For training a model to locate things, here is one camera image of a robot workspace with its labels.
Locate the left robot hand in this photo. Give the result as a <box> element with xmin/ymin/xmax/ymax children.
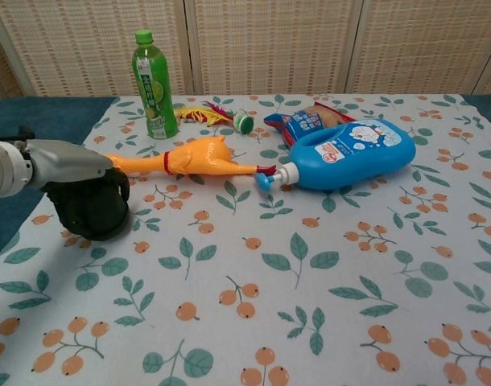
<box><xmin>18</xmin><ymin>125</ymin><xmax>131</xmax><ymax>238</ymax></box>

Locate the black round cap object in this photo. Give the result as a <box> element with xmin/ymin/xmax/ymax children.
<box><xmin>58</xmin><ymin>170</ymin><xmax>133</xmax><ymax>242</ymax></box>

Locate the teal blue table cover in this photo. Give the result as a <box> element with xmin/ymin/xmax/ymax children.
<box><xmin>0</xmin><ymin>95</ymin><xmax>122</xmax><ymax>268</ymax></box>

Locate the green tea bottle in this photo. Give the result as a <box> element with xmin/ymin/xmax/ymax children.
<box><xmin>131</xmin><ymin>29</ymin><xmax>179</xmax><ymax>141</ymax></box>

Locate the yellow rubber chicken toy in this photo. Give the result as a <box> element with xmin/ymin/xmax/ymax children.
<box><xmin>104</xmin><ymin>135</ymin><xmax>278</xmax><ymax>178</ymax></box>

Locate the feather shuttlecock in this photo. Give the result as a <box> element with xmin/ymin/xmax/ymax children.
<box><xmin>173</xmin><ymin>101</ymin><xmax>255</xmax><ymax>134</ymax></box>

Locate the floral patterned tablecloth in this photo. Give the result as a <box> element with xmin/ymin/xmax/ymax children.
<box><xmin>0</xmin><ymin>94</ymin><xmax>491</xmax><ymax>386</ymax></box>

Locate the woven bamboo folding screen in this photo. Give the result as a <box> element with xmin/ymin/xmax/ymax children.
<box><xmin>0</xmin><ymin>0</ymin><xmax>491</xmax><ymax>100</ymax></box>

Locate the blue snack bag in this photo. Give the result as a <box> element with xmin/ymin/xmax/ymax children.
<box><xmin>263</xmin><ymin>101</ymin><xmax>357</xmax><ymax>150</ymax></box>

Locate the blue pump detergent bottle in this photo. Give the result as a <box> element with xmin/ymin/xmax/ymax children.
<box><xmin>254</xmin><ymin>117</ymin><xmax>417</xmax><ymax>195</ymax></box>

